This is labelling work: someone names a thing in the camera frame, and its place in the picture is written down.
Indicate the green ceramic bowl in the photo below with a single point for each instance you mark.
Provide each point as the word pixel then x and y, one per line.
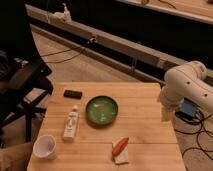
pixel 101 110

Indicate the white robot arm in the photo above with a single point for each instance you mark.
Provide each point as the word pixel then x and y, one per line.
pixel 185 81

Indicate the black rectangular block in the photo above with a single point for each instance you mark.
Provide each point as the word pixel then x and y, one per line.
pixel 72 94

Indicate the white lotion bottle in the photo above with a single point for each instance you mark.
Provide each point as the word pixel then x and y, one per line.
pixel 71 124

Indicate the black office chair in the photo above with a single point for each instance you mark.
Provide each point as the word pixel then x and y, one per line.
pixel 23 84

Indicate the blue electronic box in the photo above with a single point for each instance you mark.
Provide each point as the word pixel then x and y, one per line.
pixel 188 109

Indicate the white spray bottle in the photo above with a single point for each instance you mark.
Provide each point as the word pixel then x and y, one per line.
pixel 63 16

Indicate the long wooden bench rail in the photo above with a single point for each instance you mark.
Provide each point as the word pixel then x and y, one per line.
pixel 142 42

